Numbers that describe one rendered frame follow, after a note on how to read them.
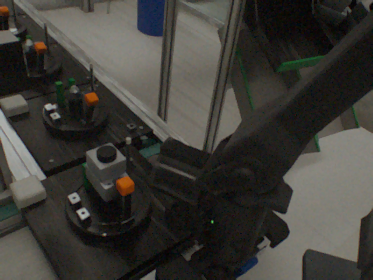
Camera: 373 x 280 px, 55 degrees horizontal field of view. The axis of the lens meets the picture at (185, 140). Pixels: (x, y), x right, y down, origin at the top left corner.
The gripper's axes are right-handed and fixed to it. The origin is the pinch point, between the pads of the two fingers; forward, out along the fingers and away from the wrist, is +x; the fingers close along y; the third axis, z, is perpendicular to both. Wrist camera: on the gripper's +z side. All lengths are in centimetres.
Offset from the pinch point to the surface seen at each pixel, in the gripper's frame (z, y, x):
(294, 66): 13.2, -25.0, -18.5
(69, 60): 72, -12, 4
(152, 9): 96, -56, 4
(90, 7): 129, -47, 13
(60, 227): 21.9, 13.1, 4.0
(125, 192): 15.2, 5.5, -5.4
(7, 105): 56, 10, 2
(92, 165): 21.6, 7.1, -6.4
